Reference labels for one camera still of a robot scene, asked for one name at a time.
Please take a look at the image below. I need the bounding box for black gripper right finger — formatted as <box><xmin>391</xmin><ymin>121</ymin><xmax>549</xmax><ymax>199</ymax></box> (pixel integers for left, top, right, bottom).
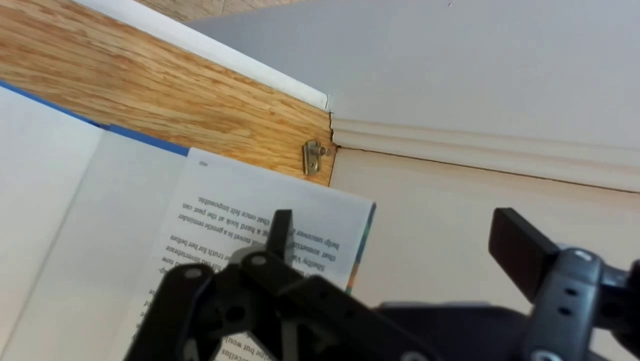
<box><xmin>488</xmin><ymin>207</ymin><xmax>640</xmax><ymax>361</ymax></box>

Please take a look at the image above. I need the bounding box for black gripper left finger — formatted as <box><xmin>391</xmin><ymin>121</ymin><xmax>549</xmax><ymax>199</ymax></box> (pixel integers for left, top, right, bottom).
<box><xmin>126</xmin><ymin>209</ymin><xmax>427</xmax><ymax>361</ymax></box>

